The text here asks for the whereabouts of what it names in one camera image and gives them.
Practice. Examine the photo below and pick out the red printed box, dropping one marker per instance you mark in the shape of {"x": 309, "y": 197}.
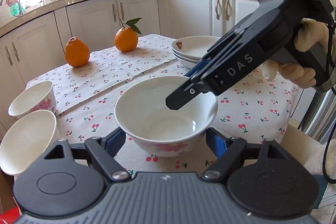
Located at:
{"x": 9, "y": 216}

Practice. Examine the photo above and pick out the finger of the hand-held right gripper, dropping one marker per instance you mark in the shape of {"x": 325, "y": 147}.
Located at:
{"x": 195, "y": 70}
{"x": 183, "y": 95}

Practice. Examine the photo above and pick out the bumpy orange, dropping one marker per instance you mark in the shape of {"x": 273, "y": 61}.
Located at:
{"x": 77, "y": 52}

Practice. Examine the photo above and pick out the person's right hand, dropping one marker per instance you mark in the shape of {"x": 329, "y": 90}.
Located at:
{"x": 309, "y": 35}

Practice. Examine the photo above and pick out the orange with green leaf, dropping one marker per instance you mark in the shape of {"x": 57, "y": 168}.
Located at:
{"x": 126, "y": 40}

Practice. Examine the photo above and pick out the cardboard box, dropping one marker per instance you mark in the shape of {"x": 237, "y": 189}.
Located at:
{"x": 5, "y": 192}

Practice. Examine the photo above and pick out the white pink floral bowl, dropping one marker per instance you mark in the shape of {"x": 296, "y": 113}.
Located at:
{"x": 157, "y": 121}
{"x": 29, "y": 99}
{"x": 26, "y": 134}

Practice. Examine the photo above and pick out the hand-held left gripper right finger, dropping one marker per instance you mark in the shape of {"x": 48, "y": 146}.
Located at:
{"x": 216, "y": 142}

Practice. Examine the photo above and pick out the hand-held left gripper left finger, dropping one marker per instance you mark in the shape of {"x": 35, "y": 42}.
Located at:
{"x": 115, "y": 141}

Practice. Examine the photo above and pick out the green dish soap bottle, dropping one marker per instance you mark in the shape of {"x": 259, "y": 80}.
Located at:
{"x": 14, "y": 10}

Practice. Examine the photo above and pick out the cherry print tablecloth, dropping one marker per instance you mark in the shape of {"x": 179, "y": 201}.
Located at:
{"x": 147, "y": 61}

